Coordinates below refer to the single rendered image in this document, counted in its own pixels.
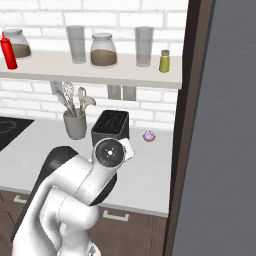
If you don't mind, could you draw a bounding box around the beige wall shelf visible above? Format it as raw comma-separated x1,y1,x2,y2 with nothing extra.
0,49,184,90

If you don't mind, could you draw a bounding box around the grey kitchen utensil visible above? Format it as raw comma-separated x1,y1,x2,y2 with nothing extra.
54,89,72,116

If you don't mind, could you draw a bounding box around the black hob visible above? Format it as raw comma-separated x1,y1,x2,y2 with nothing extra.
0,116,36,153

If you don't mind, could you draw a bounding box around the yellow-green shaker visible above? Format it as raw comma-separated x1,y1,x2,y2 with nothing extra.
158,49,171,74

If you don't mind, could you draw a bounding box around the dark wood side panel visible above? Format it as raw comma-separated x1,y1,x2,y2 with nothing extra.
162,0,215,256

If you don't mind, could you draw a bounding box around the white drawer handle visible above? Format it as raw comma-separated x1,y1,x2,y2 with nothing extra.
102,209,130,223
13,194,29,205

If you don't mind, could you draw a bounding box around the metal spoon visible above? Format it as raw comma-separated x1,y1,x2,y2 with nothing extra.
76,86,88,115

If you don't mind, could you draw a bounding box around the purple frosted cupcake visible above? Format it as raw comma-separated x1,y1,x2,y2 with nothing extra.
142,130,156,143

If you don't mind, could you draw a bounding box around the metal ladle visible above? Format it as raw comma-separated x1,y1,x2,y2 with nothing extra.
80,95,97,114

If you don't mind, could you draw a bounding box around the grey wall switch plate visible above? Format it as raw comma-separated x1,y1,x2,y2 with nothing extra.
106,84,137,102

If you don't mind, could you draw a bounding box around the slotted metal spatula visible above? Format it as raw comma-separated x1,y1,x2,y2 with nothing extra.
61,81,77,118

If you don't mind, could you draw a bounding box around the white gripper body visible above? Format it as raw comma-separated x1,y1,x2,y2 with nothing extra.
118,137,136,163

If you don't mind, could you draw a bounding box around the black toaster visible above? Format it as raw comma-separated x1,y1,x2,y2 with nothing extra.
90,109,131,148

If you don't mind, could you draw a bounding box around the brown drawer front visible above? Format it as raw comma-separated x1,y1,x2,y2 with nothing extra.
0,189,36,256
87,204,168,256

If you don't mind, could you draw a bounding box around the glass jar with brown contents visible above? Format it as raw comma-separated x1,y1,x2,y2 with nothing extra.
2,28,33,60
89,32,118,68

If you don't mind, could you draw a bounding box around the grey utensil pot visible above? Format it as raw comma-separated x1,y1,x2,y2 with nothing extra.
62,108,88,141

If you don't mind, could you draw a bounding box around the grey tall cabinet door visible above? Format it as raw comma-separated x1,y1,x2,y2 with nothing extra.
171,0,256,256

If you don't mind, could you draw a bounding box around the red ketchup bottle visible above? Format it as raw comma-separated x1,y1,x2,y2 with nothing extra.
0,32,19,71

